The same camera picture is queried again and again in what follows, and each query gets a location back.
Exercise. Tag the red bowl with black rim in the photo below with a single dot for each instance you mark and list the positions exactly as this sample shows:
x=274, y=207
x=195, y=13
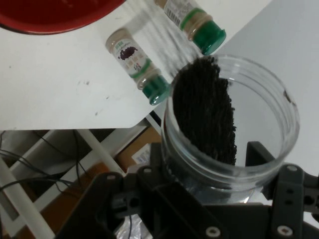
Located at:
x=49, y=15

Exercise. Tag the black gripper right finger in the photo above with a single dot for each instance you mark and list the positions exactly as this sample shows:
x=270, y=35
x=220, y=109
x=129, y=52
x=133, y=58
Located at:
x=291, y=199

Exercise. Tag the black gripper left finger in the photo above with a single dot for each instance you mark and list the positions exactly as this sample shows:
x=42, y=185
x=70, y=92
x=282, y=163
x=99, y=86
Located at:
x=112, y=211

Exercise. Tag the clear jar of black seeds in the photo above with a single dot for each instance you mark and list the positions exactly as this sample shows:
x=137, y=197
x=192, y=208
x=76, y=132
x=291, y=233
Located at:
x=204, y=112

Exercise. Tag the white table frame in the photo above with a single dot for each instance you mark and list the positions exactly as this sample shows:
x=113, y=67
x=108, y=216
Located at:
x=99, y=149

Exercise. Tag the green-capped spice bottle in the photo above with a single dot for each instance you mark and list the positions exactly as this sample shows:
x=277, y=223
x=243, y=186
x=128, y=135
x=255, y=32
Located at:
x=197, y=27
x=129, y=57

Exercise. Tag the brown cardboard box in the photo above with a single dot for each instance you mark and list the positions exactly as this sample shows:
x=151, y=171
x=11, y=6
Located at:
x=134, y=149

